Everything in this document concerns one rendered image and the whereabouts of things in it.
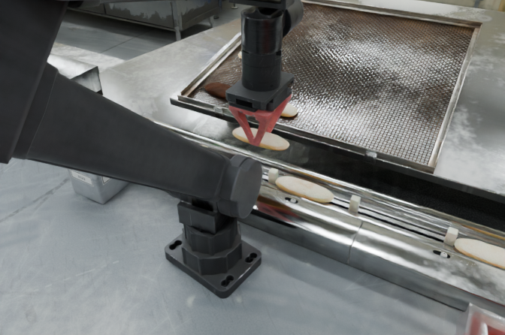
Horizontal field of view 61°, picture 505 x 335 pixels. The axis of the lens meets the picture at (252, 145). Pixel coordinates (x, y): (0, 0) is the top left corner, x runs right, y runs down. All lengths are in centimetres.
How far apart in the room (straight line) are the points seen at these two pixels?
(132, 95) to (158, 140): 71
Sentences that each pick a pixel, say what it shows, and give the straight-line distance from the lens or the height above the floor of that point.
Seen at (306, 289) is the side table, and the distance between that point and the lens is 61.
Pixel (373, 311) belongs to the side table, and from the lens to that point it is 60.
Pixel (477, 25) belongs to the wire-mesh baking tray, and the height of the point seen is 98.
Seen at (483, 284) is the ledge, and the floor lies 86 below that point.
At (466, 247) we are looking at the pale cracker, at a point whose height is 86.
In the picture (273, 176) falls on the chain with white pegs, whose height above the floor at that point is 86.
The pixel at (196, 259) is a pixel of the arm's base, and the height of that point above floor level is 86.
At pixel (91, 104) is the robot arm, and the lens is 30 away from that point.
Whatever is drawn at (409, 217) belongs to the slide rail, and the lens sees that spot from 69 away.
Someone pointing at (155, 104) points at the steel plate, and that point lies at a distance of 102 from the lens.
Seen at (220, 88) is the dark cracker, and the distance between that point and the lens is 88.
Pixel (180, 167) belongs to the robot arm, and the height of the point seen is 106.
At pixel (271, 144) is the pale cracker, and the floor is 93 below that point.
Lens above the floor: 130
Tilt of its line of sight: 35 degrees down
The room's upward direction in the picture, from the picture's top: straight up
